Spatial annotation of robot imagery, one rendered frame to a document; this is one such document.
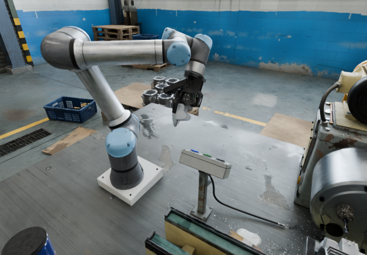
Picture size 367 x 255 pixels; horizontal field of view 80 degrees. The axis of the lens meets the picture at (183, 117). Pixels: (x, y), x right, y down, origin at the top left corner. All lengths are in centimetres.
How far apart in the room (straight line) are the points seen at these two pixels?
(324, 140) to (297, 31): 511
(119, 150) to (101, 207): 27
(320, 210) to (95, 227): 76
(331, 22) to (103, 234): 561
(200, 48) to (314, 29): 512
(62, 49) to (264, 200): 94
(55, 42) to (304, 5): 548
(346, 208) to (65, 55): 89
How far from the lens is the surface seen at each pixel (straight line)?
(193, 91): 80
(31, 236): 47
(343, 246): 66
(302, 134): 298
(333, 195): 74
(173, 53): 69
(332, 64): 596
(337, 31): 586
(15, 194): 126
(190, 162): 77
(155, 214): 95
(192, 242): 81
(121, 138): 91
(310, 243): 68
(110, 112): 97
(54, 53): 78
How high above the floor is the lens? 155
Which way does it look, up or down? 28 degrees down
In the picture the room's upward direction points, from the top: straight up
